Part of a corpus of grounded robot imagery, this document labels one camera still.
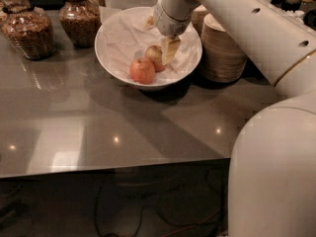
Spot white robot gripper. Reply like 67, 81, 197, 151
144, 0, 190, 65

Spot red-green apple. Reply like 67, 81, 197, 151
145, 45, 166, 72

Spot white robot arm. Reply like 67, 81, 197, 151
153, 0, 316, 237

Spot white ceramic bowl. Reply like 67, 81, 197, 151
94, 6, 203, 92

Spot front red apple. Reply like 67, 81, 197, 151
129, 57, 155, 84

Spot white crumpled paper liner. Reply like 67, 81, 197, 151
99, 6, 200, 86

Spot front stack paper bowls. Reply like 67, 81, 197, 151
199, 14, 247, 83

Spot large glass granola jar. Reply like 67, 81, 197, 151
1, 0, 55, 60

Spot dark bottle with cap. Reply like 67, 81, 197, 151
282, 0, 301, 11

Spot black floor cables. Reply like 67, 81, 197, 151
93, 168, 230, 237

